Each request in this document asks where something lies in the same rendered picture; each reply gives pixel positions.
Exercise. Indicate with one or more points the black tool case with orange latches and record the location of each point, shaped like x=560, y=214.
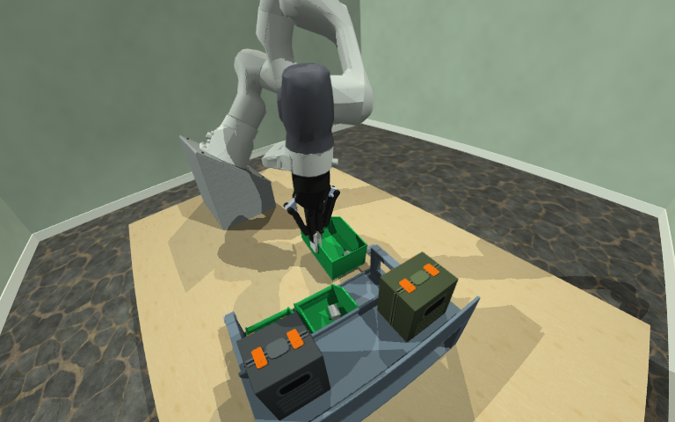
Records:
x=285, y=366

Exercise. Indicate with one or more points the green bin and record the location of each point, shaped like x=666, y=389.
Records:
x=268, y=321
x=337, y=238
x=314, y=309

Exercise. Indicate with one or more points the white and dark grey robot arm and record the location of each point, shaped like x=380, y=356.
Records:
x=311, y=99

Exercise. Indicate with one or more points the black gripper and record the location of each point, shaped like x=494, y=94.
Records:
x=319, y=205

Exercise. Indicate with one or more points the olive green case with orange latches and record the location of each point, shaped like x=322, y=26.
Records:
x=415, y=294

